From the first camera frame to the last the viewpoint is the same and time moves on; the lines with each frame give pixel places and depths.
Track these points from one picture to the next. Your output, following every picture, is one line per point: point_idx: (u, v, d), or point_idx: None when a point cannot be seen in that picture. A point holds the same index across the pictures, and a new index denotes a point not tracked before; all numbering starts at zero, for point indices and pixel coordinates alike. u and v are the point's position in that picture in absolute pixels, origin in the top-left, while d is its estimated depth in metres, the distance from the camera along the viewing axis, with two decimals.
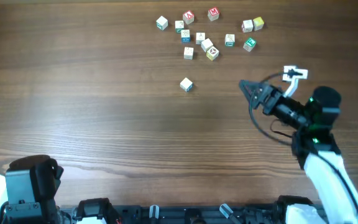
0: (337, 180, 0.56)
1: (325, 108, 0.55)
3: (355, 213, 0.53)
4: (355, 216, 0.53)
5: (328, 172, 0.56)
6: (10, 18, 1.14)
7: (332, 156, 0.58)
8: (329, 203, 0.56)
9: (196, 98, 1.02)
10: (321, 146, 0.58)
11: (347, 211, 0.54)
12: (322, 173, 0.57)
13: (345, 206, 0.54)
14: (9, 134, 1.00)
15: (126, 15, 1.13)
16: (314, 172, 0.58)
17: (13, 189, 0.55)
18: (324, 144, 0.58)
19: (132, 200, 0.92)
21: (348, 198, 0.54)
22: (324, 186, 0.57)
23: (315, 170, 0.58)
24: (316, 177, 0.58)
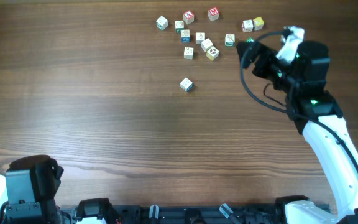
0: (339, 150, 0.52)
1: (312, 58, 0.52)
3: None
4: None
5: (331, 142, 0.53)
6: (10, 18, 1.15)
7: (332, 120, 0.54)
8: (334, 179, 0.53)
9: (196, 97, 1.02)
10: (319, 107, 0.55)
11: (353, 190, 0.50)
12: (324, 142, 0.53)
13: (352, 184, 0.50)
14: (9, 134, 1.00)
15: (126, 15, 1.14)
16: (316, 142, 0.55)
17: (13, 190, 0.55)
18: (322, 106, 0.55)
19: (132, 200, 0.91)
21: (356, 174, 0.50)
22: (327, 159, 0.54)
23: (317, 139, 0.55)
24: (319, 147, 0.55)
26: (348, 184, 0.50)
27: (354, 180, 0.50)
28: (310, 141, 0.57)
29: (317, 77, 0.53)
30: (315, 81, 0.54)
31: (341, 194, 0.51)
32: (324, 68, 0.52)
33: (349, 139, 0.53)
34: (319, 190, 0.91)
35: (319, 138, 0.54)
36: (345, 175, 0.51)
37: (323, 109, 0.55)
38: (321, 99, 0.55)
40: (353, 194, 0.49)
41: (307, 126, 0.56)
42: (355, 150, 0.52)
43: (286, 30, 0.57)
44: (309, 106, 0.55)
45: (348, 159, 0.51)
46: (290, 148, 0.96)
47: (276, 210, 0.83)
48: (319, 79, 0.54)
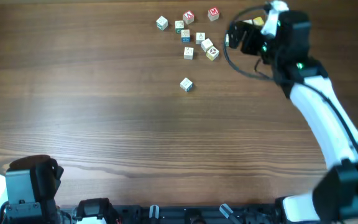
0: (325, 108, 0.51)
1: (294, 24, 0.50)
3: (350, 145, 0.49)
4: (350, 148, 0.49)
5: (317, 101, 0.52)
6: (11, 18, 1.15)
7: (319, 81, 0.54)
8: (320, 135, 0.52)
9: (196, 97, 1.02)
10: (304, 73, 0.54)
11: (340, 142, 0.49)
12: (311, 101, 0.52)
13: (339, 137, 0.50)
14: (9, 134, 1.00)
15: (126, 15, 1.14)
16: (302, 102, 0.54)
17: (13, 190, 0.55)
18: (307, 70, 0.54)
19: (132, 200, 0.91)
21: (341, 128, 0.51)
22: (314, 118, 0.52)
23: (304, 100, 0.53)
24: (306, 108, 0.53)
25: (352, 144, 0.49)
26: (336, 139, 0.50)
27: (340, 133, 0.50)
28: (296, 102, 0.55)
29: (301, 43, 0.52)
30: (299, 48, 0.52)
31: (330, 151, 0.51)
32: (307, 33, 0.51)
33: (333, 96, 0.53)
34: None
35: (306, 98, 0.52)
36: (333, 130, 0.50)
37: (309, 74, 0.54)
38: (306, 65, 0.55)
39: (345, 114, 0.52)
40: (340, 147, 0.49)
41: (294, 91, 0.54)
42: (339, 106, 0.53)
43: (267, 6, 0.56)
44: (295, 72, 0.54)
45: (333, 116, 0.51)
46: (290, 148, 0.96)
47: (276, 210, 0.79)
48: (302, 46, 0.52)
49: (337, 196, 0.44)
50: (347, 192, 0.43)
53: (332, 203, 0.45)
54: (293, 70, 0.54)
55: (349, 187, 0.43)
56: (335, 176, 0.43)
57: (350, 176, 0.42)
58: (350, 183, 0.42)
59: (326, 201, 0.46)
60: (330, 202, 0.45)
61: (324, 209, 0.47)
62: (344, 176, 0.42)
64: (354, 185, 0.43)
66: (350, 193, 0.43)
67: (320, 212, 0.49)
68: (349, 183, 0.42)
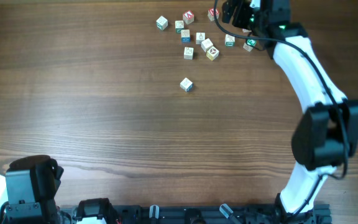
0: (303, 62, 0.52)
1: None
3: (323, 92, 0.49)
4: (324, 94, 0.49)
5: (295, 55, 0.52)
6: (10, 18, 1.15)
7: (299, 39, 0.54)
8: (299, 87, 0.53)
9: (196, 98, 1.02)
10: (286, 32, 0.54)
11: (315, 91, 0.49)
12: (289, 56, 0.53)
13: (313, 86, 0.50)
14: (9, 134, 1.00)
15: (126, 15, 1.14)
16: (283, 59, 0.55)
17: (13, 190, 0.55)
18: (289, 30, 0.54)
19: (132, 200, 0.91)
21: (316, 78, 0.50)
22: (293, 71, 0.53)
23: (284, 56, 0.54)
24: (286, 64, 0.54)
25: (325, 90, 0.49)
26: (311, 86, 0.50)
27: (316, 83, 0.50)
28: (279, 61, 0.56)
29: (282, 5, 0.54)
30: (280, 10, 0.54)
31: (306, 99, 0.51)
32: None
33: (312, 52, 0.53)
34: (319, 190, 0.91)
35: (286, 54, 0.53)
36: (308, 79, 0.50)
37: (290, 35, 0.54)
38: (288, 27, 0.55)
39: (322, 67, 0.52)
40: (314, 94, 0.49)
41: (278, 49, 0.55)
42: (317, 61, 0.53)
43: None
44: (277, 32, 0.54)
45: (311, 68, 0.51)
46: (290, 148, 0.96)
47: (275, 210, 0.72)
48: (283, 8, 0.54)
49: (310, 135, 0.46)
50: (319, 133, 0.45)
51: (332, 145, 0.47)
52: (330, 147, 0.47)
53: (307, 144, 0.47)
54: (275, 30, 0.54)
55: (321, 127, 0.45)
56: (309, 116, 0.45)
57: (321, 117, 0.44)
58: (321, 124, 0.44)
59: (302, 143, 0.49)
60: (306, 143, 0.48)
61: (301, 151, 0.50)
62: (316, 116, 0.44)
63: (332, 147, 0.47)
64: (325, 125, 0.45)
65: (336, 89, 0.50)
66: (322, 133, 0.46)
67: (298, 155, 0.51)
68: (321, 124, 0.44)
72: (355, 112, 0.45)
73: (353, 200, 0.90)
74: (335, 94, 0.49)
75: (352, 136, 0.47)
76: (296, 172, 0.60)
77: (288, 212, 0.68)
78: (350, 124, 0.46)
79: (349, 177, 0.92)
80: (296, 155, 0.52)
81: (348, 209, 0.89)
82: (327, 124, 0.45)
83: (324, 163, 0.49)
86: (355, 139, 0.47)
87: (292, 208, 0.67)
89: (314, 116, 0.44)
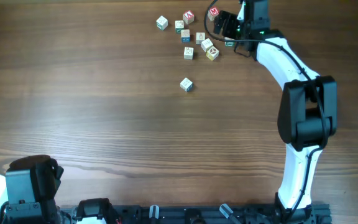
0: (281, 54, 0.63)
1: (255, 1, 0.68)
3: (298, 73, 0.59)
4: (299, 74, 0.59)
5: (274, 51, 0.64)
6: (10, 18, 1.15)
7: (276, 40, 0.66)
8: (279, 76, 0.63)
9: (196, 97, 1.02)
10: (266, 35, 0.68)
11: (291, 73, 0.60)
12: (270, 53, 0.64)
13: (289, 69, 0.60)
14: (8, 134, 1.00)
15: (126, 15, 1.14)
16: (265, 56, 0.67)
17: (13, 189, 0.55)
18: (268, 34, 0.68)
19: (132, 200, 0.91)
21: (292, 63, 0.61)
22: (273, 64, 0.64)
23: (265, 53, 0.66)
24: (268, 60, 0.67)
25: (299, 70, 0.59)
26: (287, 70, 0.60)
27: (291, 66, 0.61)
28: (265, 61, 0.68)
29: (261, 15, 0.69)
30: (260, 19, 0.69)
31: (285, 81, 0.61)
32: (264, 8, 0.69)
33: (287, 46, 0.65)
34: (318, 190, 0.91)
35: (268, 52, 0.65)
36: (284, 65, 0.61)
37: (270, 37, 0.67)
38: (268, 31, 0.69)
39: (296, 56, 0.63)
40: (290, 74, 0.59)
41: (261, 50, 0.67)
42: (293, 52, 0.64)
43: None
44: (258, 35, 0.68)
45: (287, 57, 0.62)
46: None
47: (275, 210, 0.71)
48: (262, 17, 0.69)
49: (289, 111, 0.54)
50: (298, 106, 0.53)
51: (312, 120, 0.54)
52: (311, 122, 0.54)
53: (289, 119, 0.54)
54: (257, 35, 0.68)
55: (298, 101, 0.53)
56: (287, 93, 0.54)
57: (298, 91, 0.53)
58: (298, 98, 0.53)
59: (286, 121, 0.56)
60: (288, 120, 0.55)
61: (285, 130, 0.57)
62: (292, 91, 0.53)
63: (311, 121, 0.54)
64: (302, 99, 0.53)
65: (309, 70, 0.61)
66: (301, 106, 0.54)
67: (283, 136, 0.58)
68: (298, 98, 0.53)
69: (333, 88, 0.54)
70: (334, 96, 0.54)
72: (327, 87, 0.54)
73: (353, 200, 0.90)
74: (309, 74, 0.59)
75: (330, 110, 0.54)
76: (290, 160, 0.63)
77: (285, 209, 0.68)
78: (325, 98, 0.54)
79: (348, 177, 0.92)
80: (282, 138, 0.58)
81: (348, 209, 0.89)
82: (303, 98, 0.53)
83: (307, 139, 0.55)
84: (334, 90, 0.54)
86: (333, 114, 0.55)
87: (289, 203, 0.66)
89: (291, 90, 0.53)
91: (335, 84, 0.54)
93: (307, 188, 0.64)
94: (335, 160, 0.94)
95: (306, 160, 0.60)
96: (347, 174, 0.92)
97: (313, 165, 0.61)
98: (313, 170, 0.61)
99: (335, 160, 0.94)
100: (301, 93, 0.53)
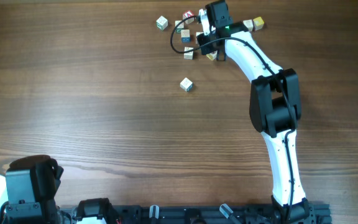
0: (246, 49, 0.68)
1: (213, 4, 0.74)
3: (263, 68, 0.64)
4: (264, 70, 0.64)
5: (240, 46, 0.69)
6: (10, 18, 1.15)
7: (241, 35, 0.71)
8: (246, 69, 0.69)
9: (196, 97, 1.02)
10: (232, 30, 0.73)
11: (258, 68, 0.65)
12: (235, 48, 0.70)
13: (255, 65, 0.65)
14: (9, 134, 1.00)
15: (125, 15, 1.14)
16: (231, 51, 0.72)
17: (13, 189, 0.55)
18: (233, 29, 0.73)
19: (132, 200, 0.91)
21: (257, 58, 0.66)
22: (240, 58, 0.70)
23: (232, 48, 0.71)
24: (234, 55, 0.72)
25: (265, 66, 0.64)
26: (253, 66, 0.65)
27: (257, 63, 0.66)
28: (231, 55, 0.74)
29: (224, 15, 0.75)
30: (223, 18, 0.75)
31: (252, 75, 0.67)
32: (224, 8, 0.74)
33: (252, 40, 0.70)
34: (319, 190, 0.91)
35: (234, 47, 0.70)
36: (251, 61, 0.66)
37: (235, 32, 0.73)
38: (232, 25, 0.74)
39: (261, 50, 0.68)
40: (256, 71, 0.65)
41: (227, 45, 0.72)
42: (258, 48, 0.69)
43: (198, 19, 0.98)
44: (224, 32, 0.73)
45: (252, 53, 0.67)
46: None
47: (275, 213, 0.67)
48: (224, 17, 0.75)
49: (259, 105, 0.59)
50: (265, 100, 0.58)
51: (279, 108, 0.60)
52: (278, 111, 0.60)
53: (259, 112, 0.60)
54: (223, 31, 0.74)
55: (265, 95, 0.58)
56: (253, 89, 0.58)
57: (263, 88, 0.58)
58: (265, 92, 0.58)
59: (256, 113, 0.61)
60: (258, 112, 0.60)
61: (257, 121, 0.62)
62: (258, 88, 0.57)
63: (279, 111, 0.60)
64: (268, 93, 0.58)
65: (273, 64, 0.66)
66: (268, 99, 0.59)
67: (256, 126, 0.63)
68: (265, 92, 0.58)
69: (294, 80, 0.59)
70: (296, 87, 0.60)
72: (289, 79, 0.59)
73: (353, 200, 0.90)
74: (273, 68, 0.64)
75: (295, 98, 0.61)
76: (271, 155, 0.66)
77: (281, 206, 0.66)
78: (289, 89, 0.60)
79: (348, 176, 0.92)
80: (255, 126, 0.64)
81: (348, 209, 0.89)
82: (269, 92, 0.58)
83: (276, 126, 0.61)
84: (296, 81, 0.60)
86: (298, 101, 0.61)
87: (284, 198, 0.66)
89: (257, 87, 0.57)
91: (297, 77, 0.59)
93: (295, 178, 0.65)
94: (335, 160, 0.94)
95: (284, 145, 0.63)
96: (346, 174, 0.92)
97: (291, 151, 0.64)
98: (294, 156, 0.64)
99: (335, 160, 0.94)
100: (266, 88, 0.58)
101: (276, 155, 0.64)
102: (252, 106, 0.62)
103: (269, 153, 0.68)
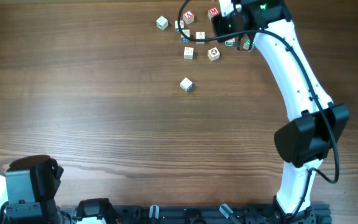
0: (288, 57, 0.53)
1: None
3: (310, 98, 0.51)
4: (309, 101, 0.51)
5: (281, 50, 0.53)
6: (10, 18, 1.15)
7: (282, 28, 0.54)
8: (282, 82, 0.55)
9: (196, 97, 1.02)
10: (268, 14, 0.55)
11: (301, 95, 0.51)
12: (275, 51, 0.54)
13: (299, 90, 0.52)
14: (9, 134, 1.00)
15: (125, 14, 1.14)
16: (266, 48, 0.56)
17: (13, 189, 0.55)
18: (270, 10, 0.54)
19: (132, 200, 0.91)
21: (301, 73, 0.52)
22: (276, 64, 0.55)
23: (269, 48, 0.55)
24: (270, 56, 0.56)
25: (312, 97, 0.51)
26: (296, 91, 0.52)
27: (302, 85, 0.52)
28: (263, 51, 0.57)
29: None
30: None
31: (290, 98, 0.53)
32: None
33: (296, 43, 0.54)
34: (318, 190, 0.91)
35: (271, 48, 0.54)
36: (295, 81, 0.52)
37: (272, 14, 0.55)
38: (269, 3, 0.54)
39: (306, 62, 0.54)
40: (299, 99, 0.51)
41: (262, 40, 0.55)
42: (301, 54, 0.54)
43: None
44: (257, 14, 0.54)
45: (295, 65, 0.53)
46: None
47: (275, 213, 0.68)
48: None
49: (296, 144, 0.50)
50: (305, 141, 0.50)
51: (316, 142, 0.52)
52: (314, 146, 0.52)
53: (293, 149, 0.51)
54: (256, 11, 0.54)
55: (307, 136, 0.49)
56: (295, 127, 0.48)
57: (308, 127, 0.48)
58: (307, 134, 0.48)
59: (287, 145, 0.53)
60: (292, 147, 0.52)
61: (284, 151, 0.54)
62: (302, 128, 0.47)
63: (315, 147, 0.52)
64: (311, 134, 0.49)
65: (321, 89, 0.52)
66: (309, 139, 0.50)
67: (282, 154, 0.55)
68: (307, 134, 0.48)
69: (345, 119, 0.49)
70: (344, 125, 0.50)
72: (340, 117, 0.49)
73: (353, 200, 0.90)
74: (322, 99, 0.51)
75: (337, 134, 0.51)
76: (286, 171, 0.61)
77: (285, 213, 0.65)
78: (335, 127, 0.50)
79: (348, 177, 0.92)
80: (281, 153, 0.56)
81: (348, 210, 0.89)
82: (312, 133, 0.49)
83: (307, 160, 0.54)
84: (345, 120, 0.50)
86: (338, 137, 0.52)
87: (290, 208, 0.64)
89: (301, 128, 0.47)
91: (348, 114, 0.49)
93: (307, 194, 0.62)
94: None
95: (306, 174, 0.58)
96: (346, 175, 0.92)
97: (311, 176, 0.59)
98: (312, 180, 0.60)
99: None
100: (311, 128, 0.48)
101: (294, 176, 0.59)
102: (284, 137, 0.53)
103: (284, 167, 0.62)
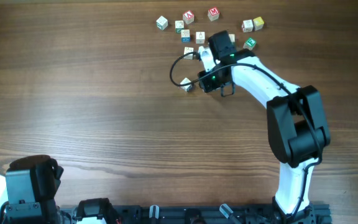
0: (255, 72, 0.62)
1: (215, 35, 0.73)
3: (278, 89, 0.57)
4: (279, 91, 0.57)
5: (248, 70, 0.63)
6: (10, 18, 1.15)
7: (247, 60, 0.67)
8: (257, 93, 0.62)
9: (196, 98, 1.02)
10: (237, 57, 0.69)
11: (271, 90, 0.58)
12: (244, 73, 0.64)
13: (268, 87, 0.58)
14: (9, 134, 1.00)
15: (125, 14, 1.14)
16: (238, 78, 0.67)
17: (12, 189, 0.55)
18: (238, 56, 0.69)
19: (132, 200, 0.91)
21: (270, 80, 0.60)
22: (249, 83, 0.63)
23: (240, 74, 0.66)
24: (243, 81, 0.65)
25: (279, 86, 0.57)
26: (265, 88, 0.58)
27: (270, 83, 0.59)
28: (240, 81, 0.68)
29: (227, 45, 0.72)
30: (227, 48, 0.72)
31: (265, 98, 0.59)
32: (227, 39, 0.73)
33: (260, 64, 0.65)
34: (317, 190, 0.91)
35: (242, 73, 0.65)
36: (263, 83, 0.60)
37: (241, 57, 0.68)
38: (237, 53, 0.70)
39: (272, 72, 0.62)
40: (270, 93, 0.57)
41: (234, 71, 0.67)
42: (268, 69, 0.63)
43: None
44: (230, 59, 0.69)
45: (261, 74, 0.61)
46: None
47: (275, 214, 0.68)
48: (228, 46, 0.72)
49: (279, 130, 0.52)
50: (286, 126, 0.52)
51: (303, 134, 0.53)
52: (302, 137, 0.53)
53: (280, 139, 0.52)
54: (228, 58, 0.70)
55: (285, 118, 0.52)
56: (271, 111, 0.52)
57: (281, 107, 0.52)
58: (283, 115, 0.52)
59: (278, 141, 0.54)
60: (279, 139, 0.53)
61: (278, 150, 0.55)
62: (276, 108, 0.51)
63: (303, 137, 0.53)
64: (288, 116, 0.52)
65: (289, 84, 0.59)
66: (289, 122, 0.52)
67: (278, 156, 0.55)
68: (283, 115, 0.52)
69: (316, 98, 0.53)
70: (320, 106, 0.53)
72: (311, 97, 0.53)
73: (353, 200, 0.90)
74: (289, 88, 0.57)
75: (319, 120, 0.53)
76: (284, 172, 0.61)
77: (285, 214, 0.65)
78: (311, 109, 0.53)
79: (348, 177, 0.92)
80: (278, 157, 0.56)
81: (348, 209, 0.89)
82: (289, 114, 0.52)
83: (302, 156, 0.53)
84: (319, 100, 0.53)
86: (323, 124, 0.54)
87: (289, 208, 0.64)
89: (274, 107, 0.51)
91: (318, 94, 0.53)
93: (305, 193, 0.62)
94: (335, 161, 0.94)
95: (302, 173, 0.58)
96: (345, 174, 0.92)
97: (308, 175, 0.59)
98: (309, 179, 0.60)
99: (334, 160, 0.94)
100: (284, 108, 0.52)
101: (291, 176, 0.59)
102: (272, 132, 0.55)
103: (280, 168, 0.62)
